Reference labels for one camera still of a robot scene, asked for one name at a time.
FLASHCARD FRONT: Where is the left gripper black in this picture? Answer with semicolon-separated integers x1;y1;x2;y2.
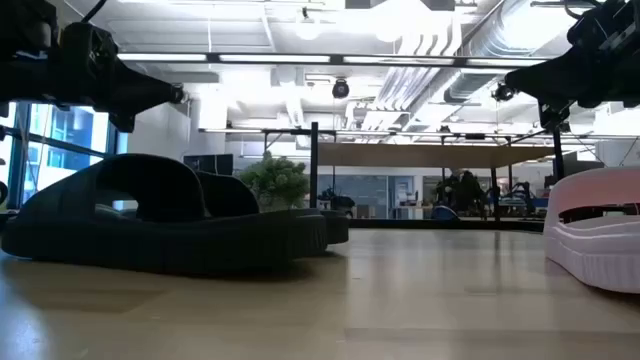
52;22;175;134

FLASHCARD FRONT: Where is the round white ceiling lamp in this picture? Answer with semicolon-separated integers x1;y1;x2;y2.
294;17;322;42

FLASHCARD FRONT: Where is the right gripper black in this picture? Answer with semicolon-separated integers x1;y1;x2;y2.
504;0;621;132

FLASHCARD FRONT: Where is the black rubber slide sandal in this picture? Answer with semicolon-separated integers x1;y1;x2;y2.
194;171;350;246
0;153;329;277

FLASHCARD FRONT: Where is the blue chair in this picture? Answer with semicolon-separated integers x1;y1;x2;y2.
432;204;460;221

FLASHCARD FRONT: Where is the large dark-framed office window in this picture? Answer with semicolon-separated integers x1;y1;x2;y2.
0;102;121;211

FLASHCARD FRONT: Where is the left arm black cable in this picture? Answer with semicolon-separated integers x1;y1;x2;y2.
81;0;109;24

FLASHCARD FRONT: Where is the pink rubber slide sandal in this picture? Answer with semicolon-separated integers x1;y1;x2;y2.
543;167;640;295

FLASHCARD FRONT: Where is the black computer monitor on stand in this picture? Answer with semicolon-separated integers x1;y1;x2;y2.
183;153;235;177

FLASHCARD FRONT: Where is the overhead LED light bar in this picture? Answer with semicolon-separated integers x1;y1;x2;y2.
117;51;551;70

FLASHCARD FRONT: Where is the black table edge frame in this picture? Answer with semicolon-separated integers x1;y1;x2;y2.
0;208;546;234

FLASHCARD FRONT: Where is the green plant in white pot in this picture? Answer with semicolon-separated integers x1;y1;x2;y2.
238;151;311;212

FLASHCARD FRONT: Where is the background robot station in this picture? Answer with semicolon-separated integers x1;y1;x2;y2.
499;180;547;220

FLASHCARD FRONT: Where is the wooden shelf with black frame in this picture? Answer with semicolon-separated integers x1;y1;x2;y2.
308;121;566;222

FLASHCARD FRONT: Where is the black office monitor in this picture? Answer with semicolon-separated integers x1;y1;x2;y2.
563;158;605;177

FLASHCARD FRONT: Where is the person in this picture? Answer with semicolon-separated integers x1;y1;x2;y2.
433;168;490;217

